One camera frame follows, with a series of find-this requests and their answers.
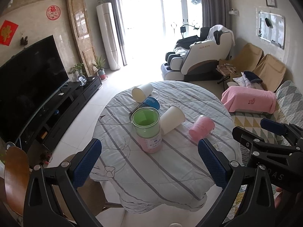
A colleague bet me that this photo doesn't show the pink labelled cup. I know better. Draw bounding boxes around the pink labelled cup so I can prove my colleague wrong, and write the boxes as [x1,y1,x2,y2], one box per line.
[137,132,163,154]

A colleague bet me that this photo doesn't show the grey striped curtain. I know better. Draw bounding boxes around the grey striped curtain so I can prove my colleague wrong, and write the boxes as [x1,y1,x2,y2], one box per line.
[104,0,128,67]
[200,0,231,30]

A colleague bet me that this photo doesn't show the green plastic cup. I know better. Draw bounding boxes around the green plastic cup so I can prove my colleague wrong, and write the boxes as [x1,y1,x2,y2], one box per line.
[132,107,161,139]

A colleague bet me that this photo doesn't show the person's right hand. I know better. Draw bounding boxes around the person's right hand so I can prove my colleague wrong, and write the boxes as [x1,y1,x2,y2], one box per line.
[275,186,293,210]

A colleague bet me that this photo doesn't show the pink plastic cup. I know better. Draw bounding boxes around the pink plastic cup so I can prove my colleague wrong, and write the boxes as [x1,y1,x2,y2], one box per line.
[188,115,215,143]

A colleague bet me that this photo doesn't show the white towel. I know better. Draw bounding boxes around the white towel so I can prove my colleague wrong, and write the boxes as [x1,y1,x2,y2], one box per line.
[206,25,233,46]

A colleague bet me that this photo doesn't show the white paper cup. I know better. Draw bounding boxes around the white paper cup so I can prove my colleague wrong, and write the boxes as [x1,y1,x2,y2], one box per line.
[132,83,154,103]
[160,105,186,136]

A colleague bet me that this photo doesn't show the black flat television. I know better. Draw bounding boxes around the black flat television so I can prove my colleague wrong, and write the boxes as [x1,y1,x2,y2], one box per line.
[0,35,70,147]

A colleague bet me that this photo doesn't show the green leafy houseplant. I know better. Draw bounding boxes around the green leafy houseplant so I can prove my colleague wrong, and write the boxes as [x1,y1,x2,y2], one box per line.
[69,63,87,79]

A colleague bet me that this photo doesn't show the brown wooden chair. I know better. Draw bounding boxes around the brown wooden chair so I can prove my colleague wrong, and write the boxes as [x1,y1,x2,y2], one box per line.
[0,147,30,218]

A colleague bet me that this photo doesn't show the black television stand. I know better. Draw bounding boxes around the black television stand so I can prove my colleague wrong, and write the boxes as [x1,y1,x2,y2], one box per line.
[14,76,103,152]

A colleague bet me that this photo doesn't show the wall whiteboard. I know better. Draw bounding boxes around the wall whiteboard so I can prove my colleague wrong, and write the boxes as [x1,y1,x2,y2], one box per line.
[258,11,286,50]

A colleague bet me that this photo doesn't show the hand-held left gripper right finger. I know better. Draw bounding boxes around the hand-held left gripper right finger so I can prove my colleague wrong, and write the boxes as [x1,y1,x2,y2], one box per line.
[198,138,284,227]

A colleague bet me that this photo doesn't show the white massage chair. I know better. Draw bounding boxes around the white massage chair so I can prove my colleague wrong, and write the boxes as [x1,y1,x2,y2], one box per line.
[161,25,235,81]

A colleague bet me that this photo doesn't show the potted plant in red pot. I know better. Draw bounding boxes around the potted plant in red pot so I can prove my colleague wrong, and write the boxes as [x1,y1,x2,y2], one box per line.
[91,56,107,81]

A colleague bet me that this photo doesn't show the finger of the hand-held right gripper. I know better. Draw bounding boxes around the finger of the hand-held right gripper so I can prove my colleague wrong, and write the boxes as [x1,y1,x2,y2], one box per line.
[260,118,303,139]
[232,126,292,168]

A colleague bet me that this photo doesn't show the floral pillow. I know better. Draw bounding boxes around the floral pillow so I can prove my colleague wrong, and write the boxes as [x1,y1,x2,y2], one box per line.
[233,74,264,90]

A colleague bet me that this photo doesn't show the blue round tin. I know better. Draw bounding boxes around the blue round tin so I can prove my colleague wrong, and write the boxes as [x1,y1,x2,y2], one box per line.
[128,96,160,121]

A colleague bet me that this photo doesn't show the dark blue cushion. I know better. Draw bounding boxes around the dark blue cushion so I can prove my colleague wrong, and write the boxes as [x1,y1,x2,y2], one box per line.
[244,71,263,84]

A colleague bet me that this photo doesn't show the white standing air conditioner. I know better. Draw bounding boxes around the white standing air conditioner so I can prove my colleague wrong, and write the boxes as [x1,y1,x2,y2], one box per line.
[96,3,119,71]

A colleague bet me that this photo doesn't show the pink blanket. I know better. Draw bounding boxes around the pink blanket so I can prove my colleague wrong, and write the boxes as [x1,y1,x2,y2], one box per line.
[221,85,277,114]

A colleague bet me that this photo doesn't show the beige covered sofa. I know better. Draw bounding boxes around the beige covered sofa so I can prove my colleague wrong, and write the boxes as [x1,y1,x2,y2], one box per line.
[219,43,294,93]

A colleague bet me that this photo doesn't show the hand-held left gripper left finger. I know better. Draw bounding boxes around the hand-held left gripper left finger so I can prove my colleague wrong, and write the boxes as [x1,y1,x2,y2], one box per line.
[23,138,103,227]

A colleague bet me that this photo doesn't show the folding stool with cloth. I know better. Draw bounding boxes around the folding stool with cloth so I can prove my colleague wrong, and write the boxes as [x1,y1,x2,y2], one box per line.
[216,64,239,85]

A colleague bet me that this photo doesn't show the red square wall paper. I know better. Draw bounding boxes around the red square wall paper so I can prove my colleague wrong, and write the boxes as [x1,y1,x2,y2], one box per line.
[0,20,19,46]

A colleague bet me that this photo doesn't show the geometric patterned sofa cover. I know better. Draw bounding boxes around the geometric patterned sofa cover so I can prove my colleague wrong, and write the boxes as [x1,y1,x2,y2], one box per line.
[231,80,303,147]

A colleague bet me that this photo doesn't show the red round wall decoration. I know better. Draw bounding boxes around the red round wall decoration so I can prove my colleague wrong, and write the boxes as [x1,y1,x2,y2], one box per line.
[47,5,59,20]

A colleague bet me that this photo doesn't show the striped quilt table cover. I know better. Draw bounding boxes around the striped quilt table cover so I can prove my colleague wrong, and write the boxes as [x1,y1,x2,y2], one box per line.
[89,80,243,212]

